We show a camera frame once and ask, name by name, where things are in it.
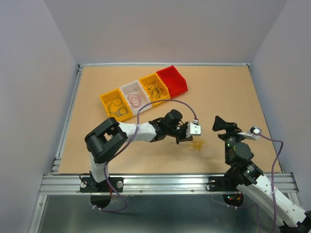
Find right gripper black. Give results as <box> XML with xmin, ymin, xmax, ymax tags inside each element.
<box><xmin>212</xmin><ymin>115</ymin><xmax>249</xmax><ymax>164</ymax></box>

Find yellow thin wire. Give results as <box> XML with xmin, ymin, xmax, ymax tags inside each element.
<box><xmin>187</xmin><ymin>136</ymin><xmax>207</xmax><ymax>152</ymax></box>

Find pink thin wire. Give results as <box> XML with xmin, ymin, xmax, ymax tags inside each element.
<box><xmin>127</xmin><ymin>92</ymin><xmax>143</xmax><ymax>107</ymax></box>

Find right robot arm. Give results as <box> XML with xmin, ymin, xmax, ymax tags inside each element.
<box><xmin>207</xmin><ymin>116</ymin><xmax>311</xmax><ymax>233</ymax></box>

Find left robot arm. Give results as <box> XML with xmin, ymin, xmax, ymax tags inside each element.
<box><xmin>80</xmin><ymin>109</ymin><xmax>201</xmax><ymax>192</ymax></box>

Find yellow bin middle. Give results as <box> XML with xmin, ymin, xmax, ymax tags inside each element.
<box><xmin>138</xmin><ymin>73</ymin><xmax>170</xmax><ymax>102</ymax></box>

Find yellow bin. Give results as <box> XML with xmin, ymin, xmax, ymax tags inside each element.
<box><xmin>138</xmin><ymin>73</ymin><xmax>170</xmax><ymax>102</ymax></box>
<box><xmin>100</xmin><ymin>88</ymin><xmax>133</xmax><ymax>122</ymax></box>

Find red bin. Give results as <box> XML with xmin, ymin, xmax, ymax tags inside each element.
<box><xmin>156</xmin><ymin>66</ymin><xmax>188</xmax><ymax>99</ymax></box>

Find white bin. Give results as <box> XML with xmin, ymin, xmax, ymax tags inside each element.
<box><xmin>120</xmin><ymin>80</ymin><xmax>150</xmax><ymax>116</ymax></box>

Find yellow bin near left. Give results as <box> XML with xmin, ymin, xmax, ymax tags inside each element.
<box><xmin>100</xmin><ymin>88</ymin><xmax>133</xmax><ymax>122</ymax></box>

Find white back edge strip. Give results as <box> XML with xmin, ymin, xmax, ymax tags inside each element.
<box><xmin>78</xmin><ymin>62</ymin><xmax>250</xmax><ymax>68</ymax></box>

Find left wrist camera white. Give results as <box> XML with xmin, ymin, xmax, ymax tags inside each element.
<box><xmin>186</xmin><ymin>118</ymin><xmax>201</xmax><ymax>137</ymax></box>

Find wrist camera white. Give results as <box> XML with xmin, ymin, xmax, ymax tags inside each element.
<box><xmin>238</xmin><ymin>126</ymin><xmax>262</xmax><ymax>140</ymax></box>
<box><xmin>186</xmin><ymin>118</ymin><xmax>201</xmax><ymax>137</ymax></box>

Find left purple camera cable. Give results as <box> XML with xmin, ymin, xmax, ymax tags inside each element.
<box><xmin>103</xmin><ymin>99</ymin><xmax>200</xmax><ymax>213</ymax></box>

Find purple camera cable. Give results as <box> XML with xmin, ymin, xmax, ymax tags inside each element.
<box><xmin>255</xmin><ymin>131</ymin><xmax>285</xmax><ymax>233</ymax></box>
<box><xmin>103</xmin><ymin>99</ymin><xmax>200</xmax><ymax>213</ymax></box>

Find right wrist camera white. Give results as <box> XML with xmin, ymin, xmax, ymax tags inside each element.
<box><xmin>238</xmin><ymin>126</ymin><xmax>262</xmax><ymax>140</ymax></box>

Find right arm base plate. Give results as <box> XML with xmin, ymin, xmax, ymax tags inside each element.
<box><xmin>206</xmin><ymin>176</ymin><xmax>238</xmax><ymax>192</ymax></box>

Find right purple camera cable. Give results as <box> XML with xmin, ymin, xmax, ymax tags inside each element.
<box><xmin>255</xmin><ymin>131</ymin><xmax>285</xmax><ymax>233</ymax></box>

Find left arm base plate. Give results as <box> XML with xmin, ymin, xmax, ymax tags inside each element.
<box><xmin>80</xmin><ymin>176</ymin><xmax>124</xmax><ymax>193</ymax></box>

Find aluminium left side rail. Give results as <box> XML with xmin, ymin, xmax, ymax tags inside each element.
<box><xmin>49</xmin><ymin>65</ymin><xmax>84</xmax><ymax>175</ymax></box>

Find aluminium rail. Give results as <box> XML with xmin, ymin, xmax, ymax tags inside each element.
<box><xmin>49</xmin><ymin>65</ymin><xmax>84</xmax><ymax>175</ymax></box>
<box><xmin>38</xmin><ymin>172</ymin><xmax>298</xmax><ymax>195</ymax></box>

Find aluminium front rail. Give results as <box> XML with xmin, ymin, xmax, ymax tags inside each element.
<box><xmin>38</xmin><ymin>172</ymin><xmax>298</xmax><ymax>195</ymax></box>

